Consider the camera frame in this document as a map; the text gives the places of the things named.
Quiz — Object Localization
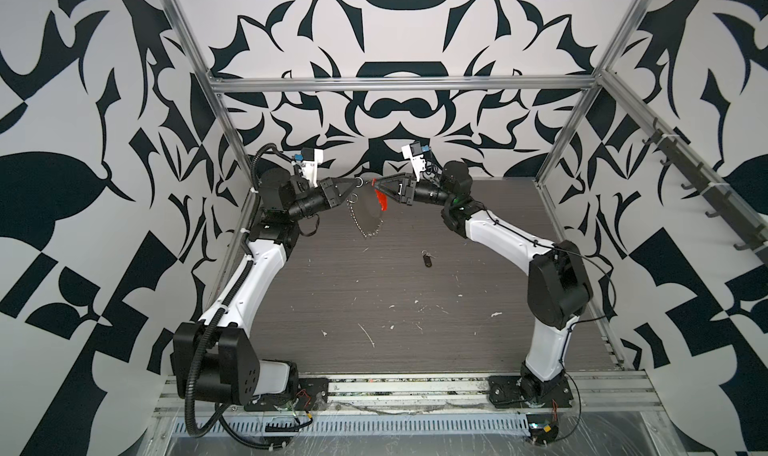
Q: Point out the white slotted cable duct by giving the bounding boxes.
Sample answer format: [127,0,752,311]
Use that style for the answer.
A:
[170,413,532,438]

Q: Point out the keyring chain with red tag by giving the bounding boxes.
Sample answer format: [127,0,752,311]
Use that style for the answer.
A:
[346,178,390,239]

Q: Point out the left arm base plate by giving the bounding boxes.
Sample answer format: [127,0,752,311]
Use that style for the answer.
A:
[244,377,330,412]

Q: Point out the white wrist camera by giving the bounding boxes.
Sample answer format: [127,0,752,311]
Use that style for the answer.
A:
[401,142,430,182]
[294,148,324,188]

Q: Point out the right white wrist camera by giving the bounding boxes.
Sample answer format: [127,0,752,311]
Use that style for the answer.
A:
[401,142,430,182]

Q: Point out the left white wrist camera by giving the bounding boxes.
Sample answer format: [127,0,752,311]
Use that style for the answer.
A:
[294,148,324,188]

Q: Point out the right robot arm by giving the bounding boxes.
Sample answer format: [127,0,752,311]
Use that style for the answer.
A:
[373,161,593,407]

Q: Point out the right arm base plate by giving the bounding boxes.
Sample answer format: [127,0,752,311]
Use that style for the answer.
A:
[487,374,573,409]

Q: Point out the aluminium frame crossbar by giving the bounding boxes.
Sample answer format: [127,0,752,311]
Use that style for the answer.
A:
[209,75,595,94]

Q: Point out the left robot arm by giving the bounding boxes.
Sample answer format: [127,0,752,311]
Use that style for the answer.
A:
[172,168,364,407]

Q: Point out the black wall hook rack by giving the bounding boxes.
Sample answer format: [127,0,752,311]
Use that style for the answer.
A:
[643,128,767,265]

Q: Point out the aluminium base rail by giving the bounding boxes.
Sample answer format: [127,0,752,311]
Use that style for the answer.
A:
[152,370,664,414]

